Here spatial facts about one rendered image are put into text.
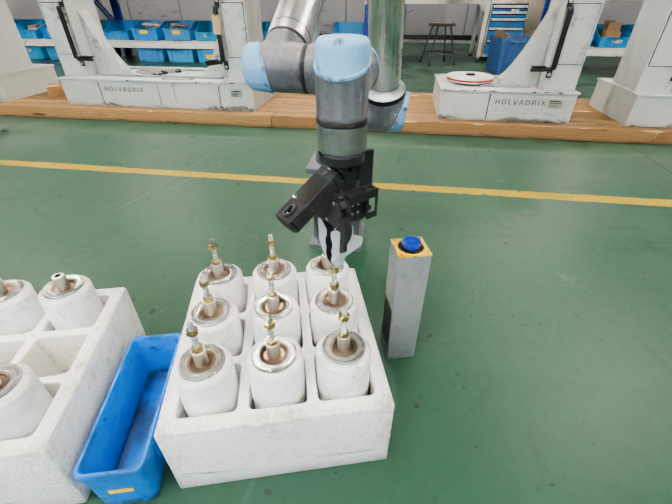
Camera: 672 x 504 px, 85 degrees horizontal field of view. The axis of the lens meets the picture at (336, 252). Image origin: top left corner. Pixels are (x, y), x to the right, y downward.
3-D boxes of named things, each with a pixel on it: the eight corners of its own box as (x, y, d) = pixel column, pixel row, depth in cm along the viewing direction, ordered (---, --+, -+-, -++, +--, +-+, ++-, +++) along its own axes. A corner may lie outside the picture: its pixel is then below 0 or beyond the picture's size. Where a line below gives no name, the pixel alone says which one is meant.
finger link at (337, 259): (366, 265, 68) (367, 220, 63) (340, 277, 65) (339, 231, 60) (355, 257, 70) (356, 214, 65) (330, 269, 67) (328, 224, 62)
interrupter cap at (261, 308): (246, 312, 71) (245, 310, 70) (270, 290, 76) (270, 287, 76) (278, 326, 68) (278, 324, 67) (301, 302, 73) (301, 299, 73)
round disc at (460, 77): (444, 77, 265) (445, 69, 262) (488, 78, 261) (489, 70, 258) (448, 85, 240) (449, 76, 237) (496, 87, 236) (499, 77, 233)
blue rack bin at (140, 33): (152, 37, 533) (148, 20, 521) (177, 37, 529) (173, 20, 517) (132, 40, 492) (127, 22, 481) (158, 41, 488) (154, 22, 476)
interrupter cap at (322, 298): (339, 320, 69) (339, 318, 68) (307, 305, 72) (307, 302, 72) (360, 298, 74) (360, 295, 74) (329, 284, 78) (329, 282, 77)
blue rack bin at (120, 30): (126, 36, 541) (121, 19, 529) (150, 37, 536) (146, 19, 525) (103, 39, 500) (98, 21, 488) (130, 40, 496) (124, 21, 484)
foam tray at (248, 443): (210, 332, 100) (195, 280, 89) (352, 318, 104) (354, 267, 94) (180, 489, 68) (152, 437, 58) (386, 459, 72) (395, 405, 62)
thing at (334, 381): (321, 435, 69) (319, 374, 59) (315, 390, 77) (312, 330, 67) (371, 426, 71) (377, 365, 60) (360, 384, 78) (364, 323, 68)
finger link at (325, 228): (352, 255, 71) (355, 213, 65) (327, 266, 68) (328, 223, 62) (343, 247, 73) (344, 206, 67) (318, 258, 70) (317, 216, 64)
